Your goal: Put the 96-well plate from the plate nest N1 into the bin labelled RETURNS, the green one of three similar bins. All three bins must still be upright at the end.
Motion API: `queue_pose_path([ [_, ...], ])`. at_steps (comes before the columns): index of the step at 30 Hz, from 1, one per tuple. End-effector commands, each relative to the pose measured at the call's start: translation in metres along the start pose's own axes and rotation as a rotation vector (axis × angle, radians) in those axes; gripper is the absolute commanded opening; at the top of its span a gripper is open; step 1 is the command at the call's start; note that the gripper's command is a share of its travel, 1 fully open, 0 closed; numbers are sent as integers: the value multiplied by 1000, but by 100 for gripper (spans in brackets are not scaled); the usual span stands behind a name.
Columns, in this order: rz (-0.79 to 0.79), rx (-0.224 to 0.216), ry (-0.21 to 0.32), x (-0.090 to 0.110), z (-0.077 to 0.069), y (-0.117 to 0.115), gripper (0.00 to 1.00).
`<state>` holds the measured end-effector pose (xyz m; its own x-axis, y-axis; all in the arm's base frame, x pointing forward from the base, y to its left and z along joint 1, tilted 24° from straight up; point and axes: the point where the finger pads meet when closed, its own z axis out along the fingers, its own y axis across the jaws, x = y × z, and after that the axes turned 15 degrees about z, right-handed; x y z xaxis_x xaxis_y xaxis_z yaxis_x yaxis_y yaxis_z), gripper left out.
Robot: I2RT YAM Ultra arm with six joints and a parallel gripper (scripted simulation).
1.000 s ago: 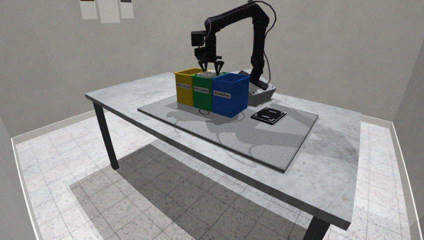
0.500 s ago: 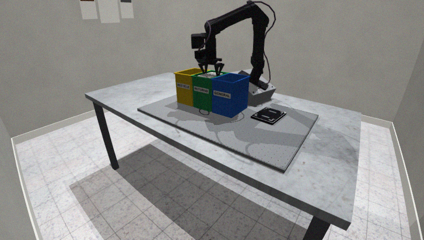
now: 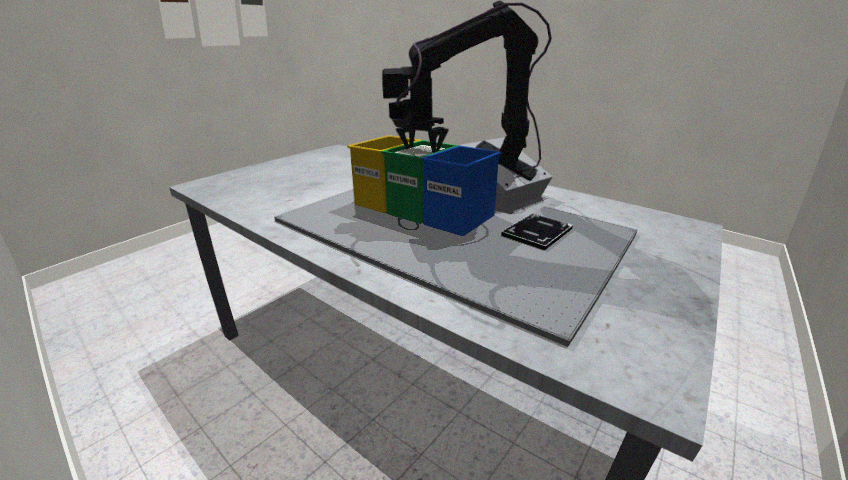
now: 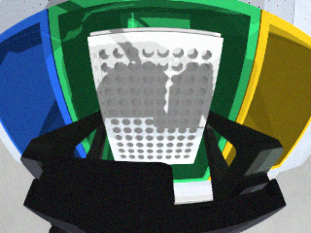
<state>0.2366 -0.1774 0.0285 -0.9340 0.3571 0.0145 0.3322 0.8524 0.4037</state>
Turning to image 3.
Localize white well plate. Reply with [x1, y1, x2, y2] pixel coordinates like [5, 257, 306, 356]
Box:
[394, 145, 432, 157]

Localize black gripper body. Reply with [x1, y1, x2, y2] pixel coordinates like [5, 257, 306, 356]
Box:
[406, 97, 444, 132]

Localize yellow bin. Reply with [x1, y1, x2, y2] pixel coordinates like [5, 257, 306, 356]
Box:
[347, 136, 404, 213]

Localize blue bin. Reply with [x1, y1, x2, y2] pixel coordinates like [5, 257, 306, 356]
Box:
[421, 146, 502, 236]

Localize green bin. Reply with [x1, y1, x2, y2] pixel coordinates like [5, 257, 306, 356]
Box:
[381, 143, 459, 224]

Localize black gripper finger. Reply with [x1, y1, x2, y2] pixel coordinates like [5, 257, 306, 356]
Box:
[428, 128, 448, 153]
[396, 126, 416, 149]

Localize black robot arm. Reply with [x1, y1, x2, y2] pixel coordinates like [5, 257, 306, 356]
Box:
[382, 6, 538, 180]

